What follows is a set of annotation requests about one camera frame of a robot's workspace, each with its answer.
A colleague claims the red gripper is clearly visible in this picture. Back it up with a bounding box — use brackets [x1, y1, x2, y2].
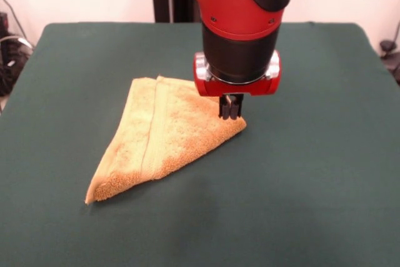
[192, 50, 283, 121]

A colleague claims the tan towel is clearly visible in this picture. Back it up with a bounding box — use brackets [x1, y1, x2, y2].
[84, 75, 247, 204]

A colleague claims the dark green table cloth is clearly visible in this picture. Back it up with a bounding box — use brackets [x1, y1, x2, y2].
[0, 21, 400, 267]

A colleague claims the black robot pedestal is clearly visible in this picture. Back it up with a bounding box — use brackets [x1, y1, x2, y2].
[151, 0, 204, 24]

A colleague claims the white cable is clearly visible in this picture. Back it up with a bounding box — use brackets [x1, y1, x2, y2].
[0, 35, 34, 51]

